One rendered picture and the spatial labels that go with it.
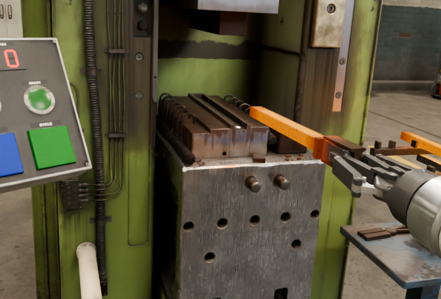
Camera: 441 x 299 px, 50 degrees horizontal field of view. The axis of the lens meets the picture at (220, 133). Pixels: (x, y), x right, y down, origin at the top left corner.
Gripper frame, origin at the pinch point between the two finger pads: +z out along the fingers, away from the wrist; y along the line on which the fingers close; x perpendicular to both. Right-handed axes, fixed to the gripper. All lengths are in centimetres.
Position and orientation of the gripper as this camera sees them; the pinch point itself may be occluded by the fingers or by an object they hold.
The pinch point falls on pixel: (341, 154)
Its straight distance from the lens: 77.9
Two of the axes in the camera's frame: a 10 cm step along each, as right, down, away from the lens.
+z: -3.1, -2.7, 9.1
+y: 9.5, -0.3, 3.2
